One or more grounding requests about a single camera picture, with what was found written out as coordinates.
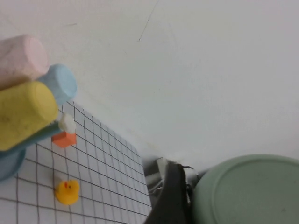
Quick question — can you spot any green plastic cup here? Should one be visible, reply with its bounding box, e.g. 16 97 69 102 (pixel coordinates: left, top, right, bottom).
190 154 299 224

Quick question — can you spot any teal cup stand with pegs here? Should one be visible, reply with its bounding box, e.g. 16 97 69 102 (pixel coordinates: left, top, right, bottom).
0 113 77 182

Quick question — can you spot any grid pattern tablecloth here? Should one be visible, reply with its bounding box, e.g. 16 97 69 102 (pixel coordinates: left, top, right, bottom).
0 100 152 224

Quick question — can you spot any pink plastic cup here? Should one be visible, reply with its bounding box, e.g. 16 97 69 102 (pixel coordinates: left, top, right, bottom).
0 34 50 91

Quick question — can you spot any grey white equipment behind table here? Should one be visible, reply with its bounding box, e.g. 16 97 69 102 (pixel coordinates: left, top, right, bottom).
142 157 208 194

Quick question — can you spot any yellow plastic cup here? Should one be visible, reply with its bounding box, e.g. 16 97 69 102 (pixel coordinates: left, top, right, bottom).
0 81 58 151

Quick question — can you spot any yellow rubber duck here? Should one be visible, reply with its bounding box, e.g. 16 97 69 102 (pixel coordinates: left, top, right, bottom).
55 180 80 206

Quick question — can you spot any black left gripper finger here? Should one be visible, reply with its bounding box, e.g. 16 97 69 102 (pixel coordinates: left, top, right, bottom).
144 162 194 224

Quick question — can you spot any light blue plastic cup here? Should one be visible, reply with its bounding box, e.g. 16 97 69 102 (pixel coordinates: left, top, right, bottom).
38 64 78 105

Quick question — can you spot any orange foam cube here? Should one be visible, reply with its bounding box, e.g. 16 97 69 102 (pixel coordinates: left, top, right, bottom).
51 131 77 149

